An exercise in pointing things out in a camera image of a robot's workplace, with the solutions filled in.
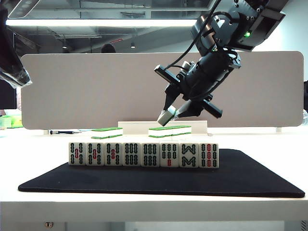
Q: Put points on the long ceiling light strip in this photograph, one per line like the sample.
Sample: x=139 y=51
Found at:
x=96 y=23

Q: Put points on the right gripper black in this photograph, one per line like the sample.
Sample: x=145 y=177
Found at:
x=204 y=72

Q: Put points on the black cloth mouse mat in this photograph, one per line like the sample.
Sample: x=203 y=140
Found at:
x=154 y=180

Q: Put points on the green box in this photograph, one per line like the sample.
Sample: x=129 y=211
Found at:
x=10 y=122

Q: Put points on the white plastic tray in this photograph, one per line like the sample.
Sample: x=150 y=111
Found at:
x=134 y=125

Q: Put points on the metal table frame screw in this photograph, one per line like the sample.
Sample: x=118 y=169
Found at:
x=49 y=224

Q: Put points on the eight bamboo mahjong tile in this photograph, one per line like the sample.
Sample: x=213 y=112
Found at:
x=188 y=156

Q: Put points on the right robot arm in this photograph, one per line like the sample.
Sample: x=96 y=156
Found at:
x=231 y=26

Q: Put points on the black monitor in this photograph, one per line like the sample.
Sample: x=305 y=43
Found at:
x=7 y=98

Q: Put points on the five bamboo mahjong tile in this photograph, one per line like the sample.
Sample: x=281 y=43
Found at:
x=113 y=154
x=77 y=154
x=95 y=154

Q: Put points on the seven bamboo mahjong tile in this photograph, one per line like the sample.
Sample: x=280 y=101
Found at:
x=169 y=155

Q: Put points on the six bamboo mahjong tile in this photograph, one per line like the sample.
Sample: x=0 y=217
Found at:
x=150 y=155
x=131 y=155

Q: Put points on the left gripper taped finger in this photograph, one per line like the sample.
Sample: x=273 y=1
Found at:
x=10 y=55

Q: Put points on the nine bamboo mahjong tile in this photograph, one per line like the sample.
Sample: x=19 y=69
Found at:
x=208 y=156

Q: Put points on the dark haired person head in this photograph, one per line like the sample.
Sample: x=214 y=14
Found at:
x=108 y=48

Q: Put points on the black precision screwdriver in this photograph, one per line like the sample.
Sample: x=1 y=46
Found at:
x=60 y=132

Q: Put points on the grey desk divider panel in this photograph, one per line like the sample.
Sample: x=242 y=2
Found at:
x=96 y=91

